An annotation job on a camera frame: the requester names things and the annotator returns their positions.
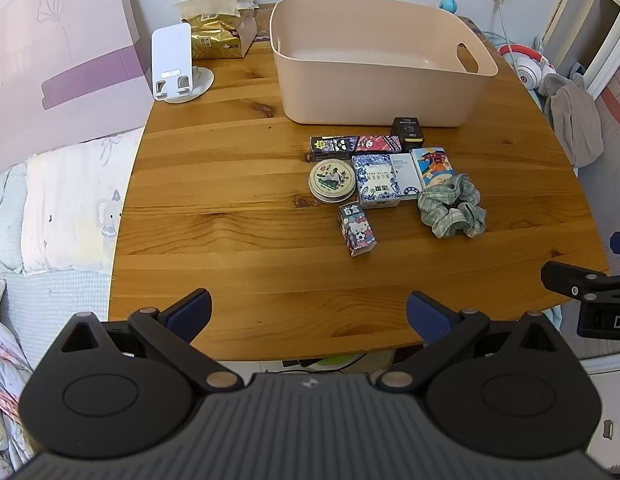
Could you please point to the beige plastic storage bin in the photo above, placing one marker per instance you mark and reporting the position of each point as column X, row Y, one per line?
column 374, row 67

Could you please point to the large pink purple box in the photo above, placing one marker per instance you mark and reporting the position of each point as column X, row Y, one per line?
column 65, row 60

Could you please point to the gold tissue box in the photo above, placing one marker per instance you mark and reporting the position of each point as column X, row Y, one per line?
column 217, row 35

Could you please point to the blue toy figure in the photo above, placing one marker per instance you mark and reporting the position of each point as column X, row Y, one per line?
column 448, row 4

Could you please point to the white phone stand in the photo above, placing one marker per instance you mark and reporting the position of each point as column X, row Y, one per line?
column 172, row 60

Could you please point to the green plaid scrunchie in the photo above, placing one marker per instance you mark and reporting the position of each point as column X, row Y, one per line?
column 449, row 206

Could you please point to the purple floral table mat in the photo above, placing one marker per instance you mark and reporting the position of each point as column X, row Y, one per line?
column 262, row 22

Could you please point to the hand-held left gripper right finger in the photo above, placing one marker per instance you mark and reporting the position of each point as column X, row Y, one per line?
column 429, row 317

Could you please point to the grey cloth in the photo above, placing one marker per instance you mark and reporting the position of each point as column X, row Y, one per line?
column 574, row 120

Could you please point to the round metal tin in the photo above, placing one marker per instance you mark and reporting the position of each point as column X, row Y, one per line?
column 331, row 181

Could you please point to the small black box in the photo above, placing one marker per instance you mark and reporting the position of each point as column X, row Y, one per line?
column 408, row 131

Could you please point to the white printed pillow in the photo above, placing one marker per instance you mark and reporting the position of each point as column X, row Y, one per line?
column 75, row 205

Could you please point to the red white headphones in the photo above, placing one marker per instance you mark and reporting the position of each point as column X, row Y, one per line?
column 527, row 67

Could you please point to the long cartoon print box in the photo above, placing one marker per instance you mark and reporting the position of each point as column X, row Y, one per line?
column 352, row 146

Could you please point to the blue white patterned box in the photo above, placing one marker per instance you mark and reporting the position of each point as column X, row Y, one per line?
column 379, row 180

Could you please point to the colourful cartoon card box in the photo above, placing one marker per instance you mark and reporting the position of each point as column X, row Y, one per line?
column 433, row 166

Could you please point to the white shelf unit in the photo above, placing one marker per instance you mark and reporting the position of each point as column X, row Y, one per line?
column 589, row 15

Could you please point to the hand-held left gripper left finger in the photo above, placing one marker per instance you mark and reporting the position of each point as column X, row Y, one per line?
column 192, row 310

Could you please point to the small cat print box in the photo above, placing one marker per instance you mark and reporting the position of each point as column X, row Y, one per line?
column 357, row 230

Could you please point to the floral quilt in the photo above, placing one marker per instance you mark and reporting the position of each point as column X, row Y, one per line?
column 7, row 375

